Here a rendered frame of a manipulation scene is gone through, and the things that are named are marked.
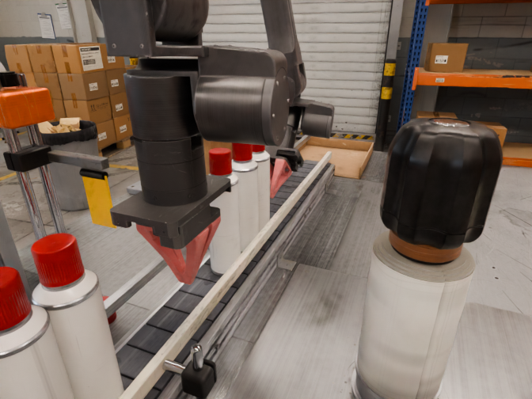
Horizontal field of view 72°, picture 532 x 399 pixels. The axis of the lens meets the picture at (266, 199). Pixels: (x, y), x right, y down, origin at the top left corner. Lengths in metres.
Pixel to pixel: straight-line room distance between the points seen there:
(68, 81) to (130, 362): 3.76
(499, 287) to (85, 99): 3.78
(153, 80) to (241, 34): 4.49
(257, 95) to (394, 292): 0.20
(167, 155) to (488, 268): 0.67
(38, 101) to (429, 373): 0.43
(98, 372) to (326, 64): 4.32
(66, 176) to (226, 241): 2.52
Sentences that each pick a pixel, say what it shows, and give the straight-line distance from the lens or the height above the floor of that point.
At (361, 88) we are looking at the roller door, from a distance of 4.54.
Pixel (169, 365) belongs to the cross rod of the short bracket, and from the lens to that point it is 0.45.
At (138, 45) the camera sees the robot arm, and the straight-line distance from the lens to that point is 0.28.
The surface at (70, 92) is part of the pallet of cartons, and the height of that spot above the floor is 0.72.
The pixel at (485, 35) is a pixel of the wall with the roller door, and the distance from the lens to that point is 4.74.
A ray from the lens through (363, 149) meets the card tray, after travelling 1.44.
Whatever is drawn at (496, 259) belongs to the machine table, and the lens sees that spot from 0.87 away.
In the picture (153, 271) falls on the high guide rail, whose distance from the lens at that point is 0.50.
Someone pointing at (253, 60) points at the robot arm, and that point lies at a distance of 0.26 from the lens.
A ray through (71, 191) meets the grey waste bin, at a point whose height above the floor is 0.17.
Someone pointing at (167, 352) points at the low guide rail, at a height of 0.91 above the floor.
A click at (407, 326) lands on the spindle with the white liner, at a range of 0.35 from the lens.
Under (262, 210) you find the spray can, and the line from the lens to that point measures 0.67.
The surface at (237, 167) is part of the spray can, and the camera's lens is 0.59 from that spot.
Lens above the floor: 1.24
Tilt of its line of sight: 25 degrees down
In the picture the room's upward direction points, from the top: straight up
